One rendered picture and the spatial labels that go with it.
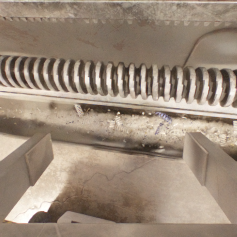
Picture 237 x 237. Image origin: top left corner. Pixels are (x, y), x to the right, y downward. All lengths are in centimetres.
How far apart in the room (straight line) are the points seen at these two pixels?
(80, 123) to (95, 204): 56
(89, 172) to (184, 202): 49
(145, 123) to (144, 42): 28
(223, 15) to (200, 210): 89
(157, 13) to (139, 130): 36
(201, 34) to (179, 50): 5
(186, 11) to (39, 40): 23
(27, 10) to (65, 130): 38
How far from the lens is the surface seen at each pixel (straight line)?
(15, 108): 65
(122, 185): 94
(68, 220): 91
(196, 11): 19
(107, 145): 51
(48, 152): 16
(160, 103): 25
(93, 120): 52
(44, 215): 100
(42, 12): 23
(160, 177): 93
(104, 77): 19
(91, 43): 30
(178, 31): 25
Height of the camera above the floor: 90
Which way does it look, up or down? 79 degrees down
